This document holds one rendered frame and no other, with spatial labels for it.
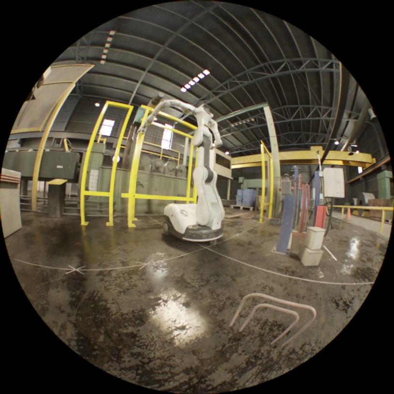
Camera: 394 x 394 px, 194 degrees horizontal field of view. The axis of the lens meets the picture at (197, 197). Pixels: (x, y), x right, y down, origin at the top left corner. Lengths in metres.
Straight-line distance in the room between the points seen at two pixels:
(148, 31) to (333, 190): 11.69
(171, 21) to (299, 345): 11.43
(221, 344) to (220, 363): 0.08
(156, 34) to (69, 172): 10.24
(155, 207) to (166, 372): 2.57
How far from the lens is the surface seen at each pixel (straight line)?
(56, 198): 2.25
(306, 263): 1.08
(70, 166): 2.63
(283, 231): 1.17
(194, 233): 1.00
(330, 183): 1.85
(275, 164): 4.06
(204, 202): 1.03
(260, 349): 0.53
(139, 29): 11.37
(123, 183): 2.42
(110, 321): 0.56
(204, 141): 1.32
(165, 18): 10.97
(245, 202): 5.98
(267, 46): 11.70
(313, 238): 1.06
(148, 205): 2.55
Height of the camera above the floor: 0.47
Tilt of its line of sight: level
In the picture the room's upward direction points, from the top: 4 degrees clockwise
